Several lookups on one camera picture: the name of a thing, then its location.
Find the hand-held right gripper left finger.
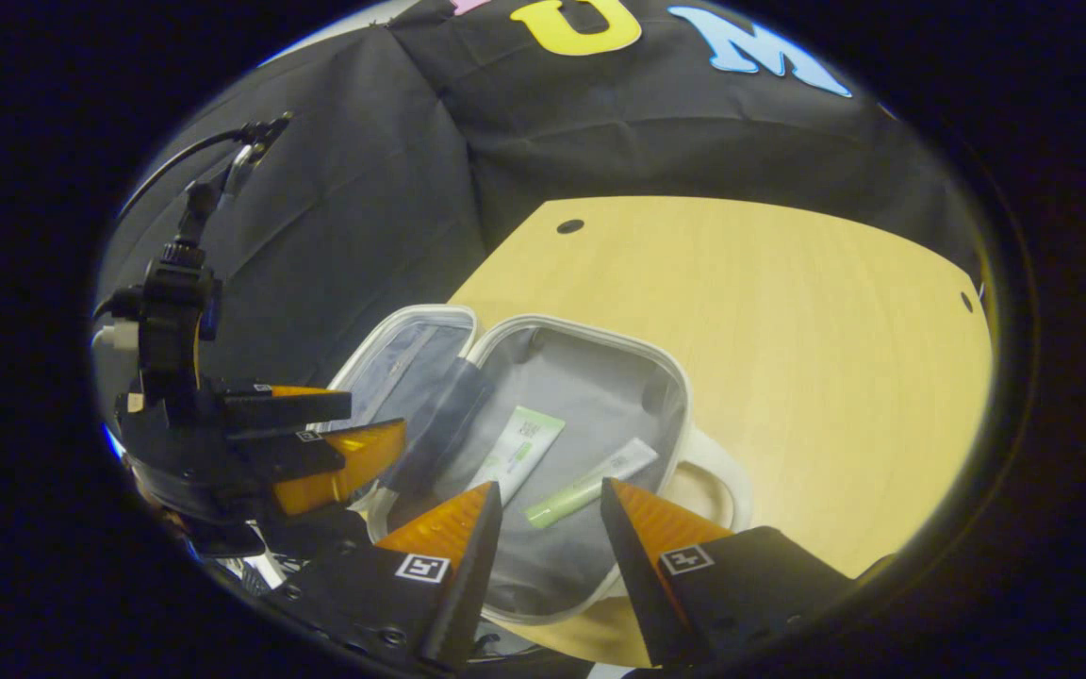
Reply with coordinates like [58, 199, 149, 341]
[265, 481, 504, 672]

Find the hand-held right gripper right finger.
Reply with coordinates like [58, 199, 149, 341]
[600, 477, 860, 669]

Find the thin green white tube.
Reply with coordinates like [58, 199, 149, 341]
[524, 438, 660, 530]

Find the wide white green tube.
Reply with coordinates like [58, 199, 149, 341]
[466, 406, 568, 507]

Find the white suitcase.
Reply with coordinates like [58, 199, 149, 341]
[321, 304, 756, 625]

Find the black backdrop cloth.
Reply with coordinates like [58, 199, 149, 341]
[95, 0, 987, 416]

